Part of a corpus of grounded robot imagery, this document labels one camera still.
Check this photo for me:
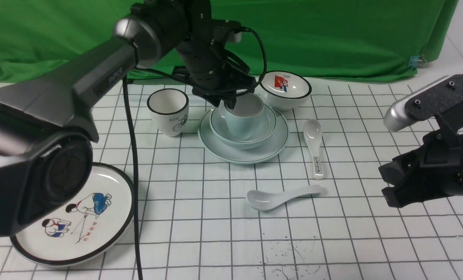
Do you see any light blue bowl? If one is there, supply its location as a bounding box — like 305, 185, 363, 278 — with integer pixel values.
210, 103, 279, 150

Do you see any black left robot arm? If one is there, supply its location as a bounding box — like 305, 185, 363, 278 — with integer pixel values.
0, 0, 255, 237

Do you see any plain white ceramic spoon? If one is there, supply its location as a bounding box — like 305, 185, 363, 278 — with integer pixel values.
246, 185, 325, 211

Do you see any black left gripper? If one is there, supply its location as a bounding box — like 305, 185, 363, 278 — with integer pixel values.
176, 39, 256, 110

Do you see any green backdrop cloth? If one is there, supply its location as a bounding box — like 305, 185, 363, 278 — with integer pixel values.
0, 0, 458, 83

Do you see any white black-rimmed cartoon plate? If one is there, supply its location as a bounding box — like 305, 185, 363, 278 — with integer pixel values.
10, 163, 134, 266

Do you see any light blue plate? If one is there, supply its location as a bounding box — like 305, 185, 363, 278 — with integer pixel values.
197, 108, 289, 165

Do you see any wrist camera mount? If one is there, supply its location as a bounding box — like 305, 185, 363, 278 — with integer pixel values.
211, 19, 242, 46
383, 74, 463, 131

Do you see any white bowl with flag picture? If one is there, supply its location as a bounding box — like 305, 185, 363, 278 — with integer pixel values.
260, 71, 313, 110

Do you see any blue binder clip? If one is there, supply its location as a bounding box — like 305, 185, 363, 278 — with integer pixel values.
407, 55, 427, 69

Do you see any white cup with bicycle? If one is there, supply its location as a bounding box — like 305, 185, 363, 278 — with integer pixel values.
147, 88, 189, 138

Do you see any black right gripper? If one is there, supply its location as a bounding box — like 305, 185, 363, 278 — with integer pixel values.
379, 132, 463, 208

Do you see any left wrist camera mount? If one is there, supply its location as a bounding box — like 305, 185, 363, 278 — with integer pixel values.
211, 19, 242, 46

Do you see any white spoon with printed handle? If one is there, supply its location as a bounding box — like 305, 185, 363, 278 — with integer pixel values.
304, 119, 324, 180

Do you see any light blue cup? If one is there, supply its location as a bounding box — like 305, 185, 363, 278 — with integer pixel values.
224, 93, 264, 140

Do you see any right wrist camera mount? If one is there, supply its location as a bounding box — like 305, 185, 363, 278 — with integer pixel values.
383, 74, 463, 131

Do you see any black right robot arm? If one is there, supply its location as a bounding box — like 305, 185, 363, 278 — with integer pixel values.
197, 106, 463, 208

